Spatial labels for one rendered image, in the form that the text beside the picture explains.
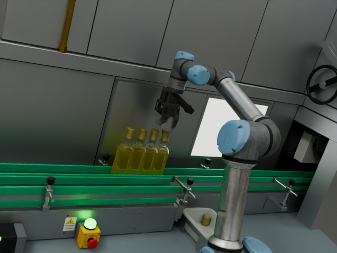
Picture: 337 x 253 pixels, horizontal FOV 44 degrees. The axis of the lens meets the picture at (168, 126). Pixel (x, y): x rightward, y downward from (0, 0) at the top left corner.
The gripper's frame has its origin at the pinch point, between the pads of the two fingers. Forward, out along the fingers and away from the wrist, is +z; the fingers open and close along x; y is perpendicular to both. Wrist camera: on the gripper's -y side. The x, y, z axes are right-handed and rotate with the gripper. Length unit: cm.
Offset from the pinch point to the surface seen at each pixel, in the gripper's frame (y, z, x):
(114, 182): 22.1, 21.3, 6.8
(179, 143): -17.0, 9.6, -12.2
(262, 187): -66, 25, 3
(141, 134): 12.8, 1.1, 1.6
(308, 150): -106, 7, -10
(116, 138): 16.9, 9.2, -11.6
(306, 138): -104, 0, -13
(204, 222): -24.2, 36.3, 15.2
